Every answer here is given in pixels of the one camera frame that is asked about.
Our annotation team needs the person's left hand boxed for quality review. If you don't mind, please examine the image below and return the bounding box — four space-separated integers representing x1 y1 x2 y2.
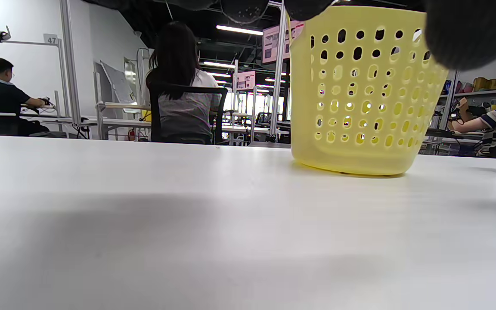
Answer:
166 0 496 71

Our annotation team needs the yellow plastic laundry basket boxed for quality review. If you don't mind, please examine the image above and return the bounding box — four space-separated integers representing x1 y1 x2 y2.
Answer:
289 5 449 177

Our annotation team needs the gray storage shelf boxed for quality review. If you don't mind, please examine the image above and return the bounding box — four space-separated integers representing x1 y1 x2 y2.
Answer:
440 69 496 130

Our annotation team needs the large pink poster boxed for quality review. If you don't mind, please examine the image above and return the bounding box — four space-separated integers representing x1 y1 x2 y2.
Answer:
262 21 304 65

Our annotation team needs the small pink poster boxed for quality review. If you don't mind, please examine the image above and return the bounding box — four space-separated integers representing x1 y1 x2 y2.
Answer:
236 71 256 91

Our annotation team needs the black office chair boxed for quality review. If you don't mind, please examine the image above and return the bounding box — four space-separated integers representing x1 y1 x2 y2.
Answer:
148 82 229 145

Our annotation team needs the aluminium frame post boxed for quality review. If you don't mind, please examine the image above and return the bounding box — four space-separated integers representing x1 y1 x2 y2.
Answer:
60 0 81 130
270 2 288 143

